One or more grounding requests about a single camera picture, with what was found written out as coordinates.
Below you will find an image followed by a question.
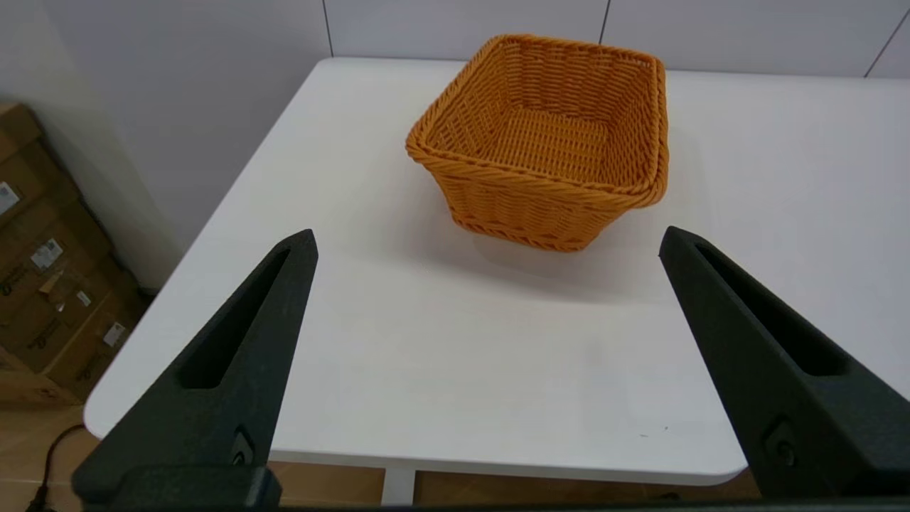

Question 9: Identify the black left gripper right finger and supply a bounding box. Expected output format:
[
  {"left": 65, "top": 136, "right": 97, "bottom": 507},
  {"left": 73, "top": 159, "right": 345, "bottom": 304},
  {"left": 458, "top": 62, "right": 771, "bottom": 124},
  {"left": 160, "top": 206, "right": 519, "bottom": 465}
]
[{"left": 659, "top": 226, "right": 910, "bottom": 500}]

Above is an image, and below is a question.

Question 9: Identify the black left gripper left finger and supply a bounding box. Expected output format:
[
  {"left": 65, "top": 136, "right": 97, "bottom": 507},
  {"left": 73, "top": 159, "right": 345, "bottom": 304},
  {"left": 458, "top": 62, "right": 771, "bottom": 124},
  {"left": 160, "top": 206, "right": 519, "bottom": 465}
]
[{"left": 71, "top": 229, "right": 319, "bottom": 512}]

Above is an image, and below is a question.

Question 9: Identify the orange woven wicker basket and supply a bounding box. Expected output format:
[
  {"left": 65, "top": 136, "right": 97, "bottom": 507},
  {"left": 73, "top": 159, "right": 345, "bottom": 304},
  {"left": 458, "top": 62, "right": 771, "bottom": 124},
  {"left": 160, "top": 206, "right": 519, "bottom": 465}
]
[{"left": 405, "top": 33, "right": 670, "bottom": 253}]

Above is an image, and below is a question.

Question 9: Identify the brown cardboard box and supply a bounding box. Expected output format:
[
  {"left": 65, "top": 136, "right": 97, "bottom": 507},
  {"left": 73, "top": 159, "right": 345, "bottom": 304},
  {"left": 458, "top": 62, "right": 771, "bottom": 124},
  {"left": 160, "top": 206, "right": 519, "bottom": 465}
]
[
  {"left": 0, "top": 103, "right": 82, "bottom": 228},
  {"left": 0, "top": 249, "right": 143, "bottom": 370},
  {"left": 0, "top": 306, "right": 154, "bottom": 410},
  {"left": 0, "top": 192, "right": 114, "bottom": 299}
]

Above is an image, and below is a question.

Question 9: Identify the white table leg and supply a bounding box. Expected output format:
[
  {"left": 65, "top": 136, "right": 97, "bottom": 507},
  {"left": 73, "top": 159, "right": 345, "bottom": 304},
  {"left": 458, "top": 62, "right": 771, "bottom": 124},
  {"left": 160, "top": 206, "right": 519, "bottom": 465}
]
[{"left": 382, "top": 468, "right": 417, "bottom": 507}]

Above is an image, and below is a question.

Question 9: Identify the black floor cable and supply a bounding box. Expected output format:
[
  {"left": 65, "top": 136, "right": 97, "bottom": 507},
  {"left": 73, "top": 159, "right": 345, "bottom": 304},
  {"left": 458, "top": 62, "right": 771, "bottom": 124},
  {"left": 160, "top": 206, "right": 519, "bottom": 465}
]
[{"left": 27, "top": 423, "right": 87, "bottom": 512}]

